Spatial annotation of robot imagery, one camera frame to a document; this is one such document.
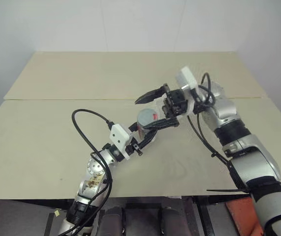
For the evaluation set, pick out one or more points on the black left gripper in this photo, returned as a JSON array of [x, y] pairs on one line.
[[134, 148]]

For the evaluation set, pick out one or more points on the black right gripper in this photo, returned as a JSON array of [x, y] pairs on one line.
[[176, 102]]

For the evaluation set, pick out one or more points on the small jar with red label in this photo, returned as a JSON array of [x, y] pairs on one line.
[[142, 130]]

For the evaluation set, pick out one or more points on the grey round jar lid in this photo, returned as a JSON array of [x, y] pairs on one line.
[[145, 116]]

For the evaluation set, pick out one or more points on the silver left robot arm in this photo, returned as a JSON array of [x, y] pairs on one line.
[[94, 169]]

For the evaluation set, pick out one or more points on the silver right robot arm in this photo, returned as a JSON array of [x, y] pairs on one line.
[[251, 157]]

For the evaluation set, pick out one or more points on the black zip tie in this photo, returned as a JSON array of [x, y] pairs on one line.
[[224, 191]]

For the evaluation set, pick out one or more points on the small yellow sticker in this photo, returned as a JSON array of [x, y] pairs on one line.
[[56, 213]]

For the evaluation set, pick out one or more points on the orange-red panel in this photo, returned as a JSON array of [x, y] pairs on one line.
[[242, 216]]

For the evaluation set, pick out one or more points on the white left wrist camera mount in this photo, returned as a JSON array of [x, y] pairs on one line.
[[118, 136]]

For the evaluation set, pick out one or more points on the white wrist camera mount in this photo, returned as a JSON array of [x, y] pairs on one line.
[[186, 76], [118, 136]]

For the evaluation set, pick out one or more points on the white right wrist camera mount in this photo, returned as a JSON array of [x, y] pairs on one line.
[[186, 76]]

